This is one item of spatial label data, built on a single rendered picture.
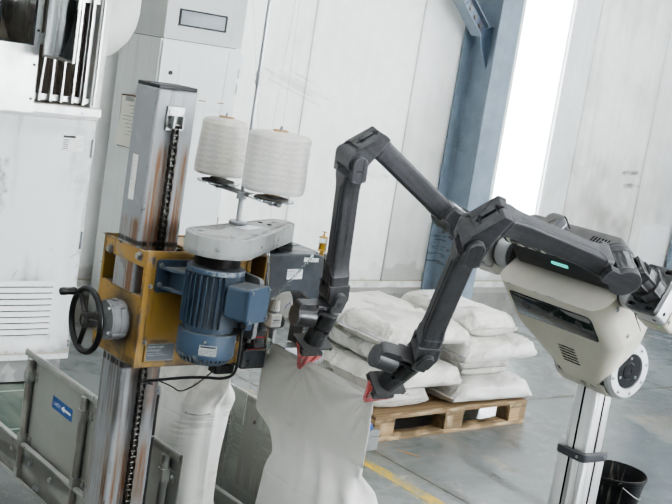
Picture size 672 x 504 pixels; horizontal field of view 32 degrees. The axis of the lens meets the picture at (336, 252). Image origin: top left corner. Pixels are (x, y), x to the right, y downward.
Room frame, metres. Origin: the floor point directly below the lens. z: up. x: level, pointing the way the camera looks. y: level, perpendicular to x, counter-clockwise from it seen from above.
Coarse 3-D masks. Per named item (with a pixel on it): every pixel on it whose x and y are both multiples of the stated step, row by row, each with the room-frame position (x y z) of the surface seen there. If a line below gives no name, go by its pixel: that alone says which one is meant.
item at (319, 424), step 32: (288, 352) 3.14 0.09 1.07; (288, 384) 3.12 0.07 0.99; (320, 384) 3.01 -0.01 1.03; (352, 384) 2.91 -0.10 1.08; (288, 416) 3.10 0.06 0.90; (320, 416) 2.99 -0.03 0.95; (352, 416) 2.90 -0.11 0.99; (288, 448) 3.02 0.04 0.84; (320, 448) 2.97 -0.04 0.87; (352, 448) 2.88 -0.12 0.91; (288, 480) 2.95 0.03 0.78; (320, 480) 2.86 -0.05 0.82; (352, 480) 2.85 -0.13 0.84
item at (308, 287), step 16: (272, 256) 3.16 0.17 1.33; (288, 256) 3.19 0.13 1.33; (304, 256) 3.23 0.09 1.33; (320, 256) 3.27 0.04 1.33; (272, 272) 3.16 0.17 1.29; (304, 272) 3.24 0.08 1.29; (320, 272) 3.27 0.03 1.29; (272, 288) 3.17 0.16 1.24; (288, 288) 3.21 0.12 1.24; (304, 288) 3.24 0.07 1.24; (256, 336) 3.15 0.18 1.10; (288, 336) 3.31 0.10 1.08
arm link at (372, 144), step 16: (368, 128) 2.97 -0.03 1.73; (352, 144) 2.94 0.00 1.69; (368, 144) 2.90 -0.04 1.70; (384, 144) 2.92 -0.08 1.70; (352, 160) 2.89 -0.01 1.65; (368, 160) 2.91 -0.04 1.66; (384, 160) 2.95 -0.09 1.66; (400, 160) 2.98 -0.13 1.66; (400, 176) 2.99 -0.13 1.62; (416, 176) 3.01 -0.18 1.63; (416, 192) 3.03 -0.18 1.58; (432, 192) 3.05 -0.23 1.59; (432, 208) 3.07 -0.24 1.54; (448, 208) 3.08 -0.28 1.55; (448, 224) 3.08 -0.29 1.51
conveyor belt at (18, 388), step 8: (8, 384) 4.59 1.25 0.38; (16, 384) 4.60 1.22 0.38; (24, 384) 4.62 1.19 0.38; (0, 392) 4.47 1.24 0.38; (8, 392) 4.49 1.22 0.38; (16, 392) 4.50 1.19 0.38; (0, 400) 4.37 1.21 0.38; (8, 400) 4.39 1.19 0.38; (16, 400) 4.40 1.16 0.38; (0, 408) 4.28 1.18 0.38; (8, 408) 4.30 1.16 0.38; (16, 408) 4.31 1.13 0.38; (0, 416) 4.19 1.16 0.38; (8, 416) 4.21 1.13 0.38; (16, 416) 4.22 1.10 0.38; (8, 424) 4.12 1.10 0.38; (16, 424) 4.14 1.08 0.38; (16, 432) 4.05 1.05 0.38
